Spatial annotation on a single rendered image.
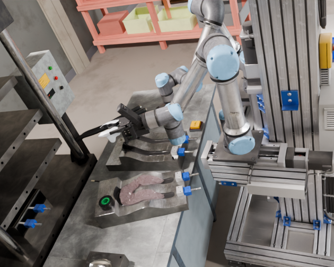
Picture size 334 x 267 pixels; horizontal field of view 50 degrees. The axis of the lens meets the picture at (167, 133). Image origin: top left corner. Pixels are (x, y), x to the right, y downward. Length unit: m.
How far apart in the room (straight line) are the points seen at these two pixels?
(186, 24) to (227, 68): 3.68
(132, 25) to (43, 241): 3.84
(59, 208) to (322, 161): 1.54
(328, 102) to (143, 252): 1.13
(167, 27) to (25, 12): 1.85
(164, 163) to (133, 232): 0.45
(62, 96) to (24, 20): 2.60
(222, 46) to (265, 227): 1.49
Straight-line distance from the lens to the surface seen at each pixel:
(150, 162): 2.18
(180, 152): 2.13
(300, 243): 2.47
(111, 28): 5.72
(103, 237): 2.06
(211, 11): 1.86
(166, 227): 1.94
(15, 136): 2.22
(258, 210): 2.62
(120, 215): 2.00
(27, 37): 5.11
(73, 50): 5.59
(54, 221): 2.34
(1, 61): 4.79
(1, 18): 2.12
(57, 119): 2.37
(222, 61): 1.35
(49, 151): 2.41
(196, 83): 1.56
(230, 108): 1.50
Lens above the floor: 2.32
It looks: 38 degrees down
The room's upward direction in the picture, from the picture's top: 22 degrees counter-clockwise
